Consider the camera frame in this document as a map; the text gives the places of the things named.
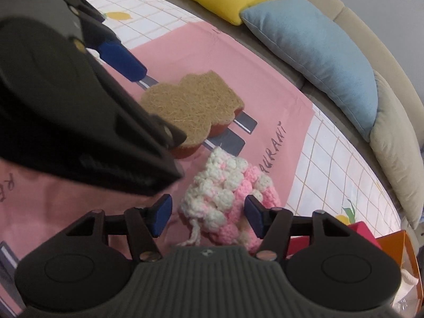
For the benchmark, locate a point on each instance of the pink white crochet pouch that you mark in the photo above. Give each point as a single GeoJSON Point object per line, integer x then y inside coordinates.
{"type": "Point", "coordinates": [218, 185]}

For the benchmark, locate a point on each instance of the beige pillow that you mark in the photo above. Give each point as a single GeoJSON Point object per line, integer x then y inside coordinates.
{"type": "Point", "coordinates": [400, 145]}

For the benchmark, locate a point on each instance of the orange box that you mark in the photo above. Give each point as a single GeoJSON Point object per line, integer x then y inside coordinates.
{"type": "Point", "coordinates": [397, 246]}

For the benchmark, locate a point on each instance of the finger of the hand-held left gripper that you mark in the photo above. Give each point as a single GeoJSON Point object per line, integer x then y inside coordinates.
{"type": "Point", "coordinates": [121, 59]}
{"type": "Point", "coordinates": [159, 129]}

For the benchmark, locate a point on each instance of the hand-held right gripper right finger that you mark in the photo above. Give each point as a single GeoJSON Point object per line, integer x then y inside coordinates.
{"type": "Point", "coordinates": [253, 214]}

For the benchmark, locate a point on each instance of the red box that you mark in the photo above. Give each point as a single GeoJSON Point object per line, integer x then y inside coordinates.
{"type": "Point", "coordinates": [361, 231]}

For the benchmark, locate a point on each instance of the brown flower-shaped sponge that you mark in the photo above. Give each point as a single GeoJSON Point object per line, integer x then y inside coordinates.
{"type": "Point", "coordinates": [192, 106]}

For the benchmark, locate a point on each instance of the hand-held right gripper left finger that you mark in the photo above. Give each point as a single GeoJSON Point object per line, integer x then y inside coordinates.
{"type": "Point", "coordinates": [162, 214]}

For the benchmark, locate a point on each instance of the blue pillow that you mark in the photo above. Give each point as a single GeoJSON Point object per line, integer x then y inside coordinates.
{"type": "Point", "coordinates": [318, 53]}

